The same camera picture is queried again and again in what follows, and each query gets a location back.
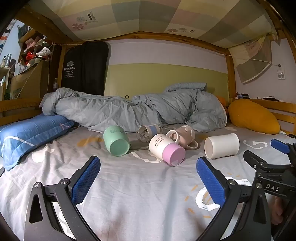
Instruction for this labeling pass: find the hanging checkered cloth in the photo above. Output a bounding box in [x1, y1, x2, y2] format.
[230, 34, 278, 83]

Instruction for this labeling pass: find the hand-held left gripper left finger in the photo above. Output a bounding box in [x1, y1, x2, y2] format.
[23, 156, 101, 241]

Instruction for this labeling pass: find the grey-blue duvet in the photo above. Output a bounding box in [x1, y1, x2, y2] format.
[38, 82, 228, 133]

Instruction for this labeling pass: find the wooden shelf unit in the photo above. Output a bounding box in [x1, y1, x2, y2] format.
[18, 29, 62, 70]

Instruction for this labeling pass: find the person's right hand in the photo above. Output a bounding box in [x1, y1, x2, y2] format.
[270, 197, 286, 224]

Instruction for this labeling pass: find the white cup with pink base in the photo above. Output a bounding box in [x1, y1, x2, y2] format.
[149, 133, 186, 167]

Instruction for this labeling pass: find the white wall socket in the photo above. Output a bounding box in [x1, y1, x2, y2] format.
[276, 63, 286, 80]

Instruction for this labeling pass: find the printed grey bed sheet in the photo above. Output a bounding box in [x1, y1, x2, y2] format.
[0, 123, 296, 241]

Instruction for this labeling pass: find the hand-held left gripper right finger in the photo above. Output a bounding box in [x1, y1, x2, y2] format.
[196, 157, 271, 241]

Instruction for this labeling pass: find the pale pink two-handled cup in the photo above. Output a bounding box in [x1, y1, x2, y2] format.
[166, 125, 199, 150]

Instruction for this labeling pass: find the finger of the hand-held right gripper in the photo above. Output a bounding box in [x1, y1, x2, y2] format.
[243, 150, 270, 172]
[270, 138, 296, 163]

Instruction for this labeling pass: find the wooden bed frame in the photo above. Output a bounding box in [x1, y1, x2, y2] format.
[0, 0, 296, 137]

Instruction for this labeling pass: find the white plush toy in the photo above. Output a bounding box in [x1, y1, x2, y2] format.
[36, 47, 53, 57]

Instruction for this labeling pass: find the orange plush toy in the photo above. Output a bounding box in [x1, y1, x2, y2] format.
[217, 95, 230, 115]

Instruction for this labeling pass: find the black garment bag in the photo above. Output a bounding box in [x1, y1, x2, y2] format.
[62, 41, 109, 97]

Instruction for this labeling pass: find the plain white cup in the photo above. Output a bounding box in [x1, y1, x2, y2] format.
[204, 133, 240, 160]

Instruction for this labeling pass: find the checkered canopy cloth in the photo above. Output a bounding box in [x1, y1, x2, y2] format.
[27, 0, 278, 49]

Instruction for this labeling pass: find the cardboard box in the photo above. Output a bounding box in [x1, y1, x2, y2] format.
[10, 61, 50, 100]

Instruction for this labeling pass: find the yellow pillow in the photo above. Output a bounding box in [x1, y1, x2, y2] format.
[228, 100, 281, 135]

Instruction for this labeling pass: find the clear glass cup blue band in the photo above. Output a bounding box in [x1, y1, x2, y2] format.
[137, 124, 163, 142]

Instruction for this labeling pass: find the blue pillow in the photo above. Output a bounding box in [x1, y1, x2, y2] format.
[0, 114, 76, 171]

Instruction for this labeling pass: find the white cable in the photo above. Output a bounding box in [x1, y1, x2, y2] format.
[45, 43, 56, 93]

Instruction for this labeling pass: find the green cup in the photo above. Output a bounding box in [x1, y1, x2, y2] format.
[103, 125, 132, 157]

